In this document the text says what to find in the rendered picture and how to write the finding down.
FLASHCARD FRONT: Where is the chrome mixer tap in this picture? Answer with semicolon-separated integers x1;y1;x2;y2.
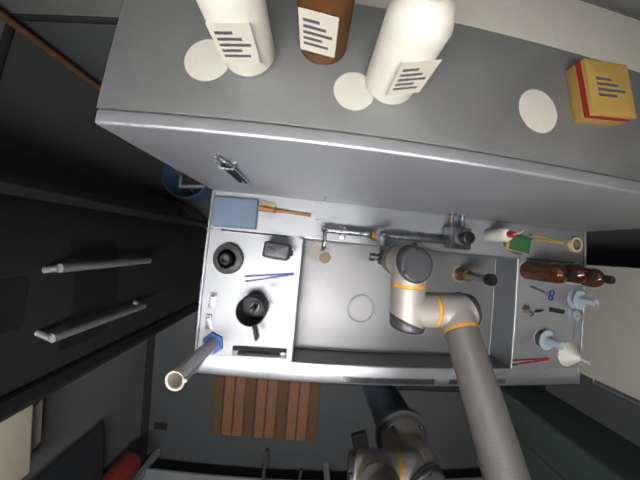
320;222;377;252

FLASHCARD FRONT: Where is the grey supply pipe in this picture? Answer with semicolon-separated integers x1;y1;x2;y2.
376;228;447;250

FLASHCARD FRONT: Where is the grey supply valve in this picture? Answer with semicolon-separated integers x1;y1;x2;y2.
441;213;477;251

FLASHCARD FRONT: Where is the black and brass standpipe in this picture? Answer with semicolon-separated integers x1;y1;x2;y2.
452;265;499;288

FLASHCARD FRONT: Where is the black timer box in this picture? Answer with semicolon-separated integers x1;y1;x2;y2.
262;239;294;262

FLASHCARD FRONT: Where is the grey shelf unit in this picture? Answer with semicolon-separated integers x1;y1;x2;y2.
94;0;640;232

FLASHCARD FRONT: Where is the blue sponge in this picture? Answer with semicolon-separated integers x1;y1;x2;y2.
210;195;259;230

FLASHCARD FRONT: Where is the metal clip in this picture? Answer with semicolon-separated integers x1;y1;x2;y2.
214;154;250;186

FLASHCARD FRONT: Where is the white round disc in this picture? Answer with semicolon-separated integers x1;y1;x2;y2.
333;71;376;113
517;88;559;136
183;38;232;83

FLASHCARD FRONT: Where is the blue bucket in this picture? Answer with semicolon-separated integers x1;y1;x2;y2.
160;164;209;203

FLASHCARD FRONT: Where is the wooden duckboard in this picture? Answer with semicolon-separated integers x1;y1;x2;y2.
210;375;322;442

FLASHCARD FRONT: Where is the grey tube with blue collar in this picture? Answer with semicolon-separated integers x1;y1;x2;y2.
164;331;225;394

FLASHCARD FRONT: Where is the white squeeze bottle red cap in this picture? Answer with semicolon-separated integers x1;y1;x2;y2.
482;226;517;245

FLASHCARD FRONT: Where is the brown labelled bottle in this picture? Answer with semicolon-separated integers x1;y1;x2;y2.
296;0;357;67

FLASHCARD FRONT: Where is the white labelled bottle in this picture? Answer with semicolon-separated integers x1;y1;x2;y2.
194;0;277;79
364;0;457;107

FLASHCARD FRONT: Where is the brown glass bottle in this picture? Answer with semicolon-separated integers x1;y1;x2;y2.
564;264;617;289
519;260;569;284

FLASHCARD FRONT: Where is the dark cabinet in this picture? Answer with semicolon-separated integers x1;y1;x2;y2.
0;179;207;416

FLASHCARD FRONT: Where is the light blue bottle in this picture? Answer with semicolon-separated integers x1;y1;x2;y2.
534;327;564;352
565;289;601;309

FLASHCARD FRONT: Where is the white funnel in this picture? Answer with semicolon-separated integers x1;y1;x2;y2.
556;339;593;369

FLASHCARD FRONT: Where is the red cylinder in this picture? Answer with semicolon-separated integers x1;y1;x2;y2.
101;451;144;480

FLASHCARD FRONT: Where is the yellow box with red stripe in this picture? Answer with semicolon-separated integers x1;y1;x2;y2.
565;58;638;128

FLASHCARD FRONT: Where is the green bin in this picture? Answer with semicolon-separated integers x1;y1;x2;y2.
499;386;640;480

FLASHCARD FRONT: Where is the brown pole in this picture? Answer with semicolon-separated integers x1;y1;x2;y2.
0;8;102;93

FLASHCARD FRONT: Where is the cream box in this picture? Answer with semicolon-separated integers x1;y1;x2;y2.
0;403;44;452

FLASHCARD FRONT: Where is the orange handled brush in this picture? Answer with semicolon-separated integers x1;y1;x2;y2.
257;200;313;219

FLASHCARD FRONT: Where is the grey bar handle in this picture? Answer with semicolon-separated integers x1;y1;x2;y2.
40;256;153;276
33;299;148;345

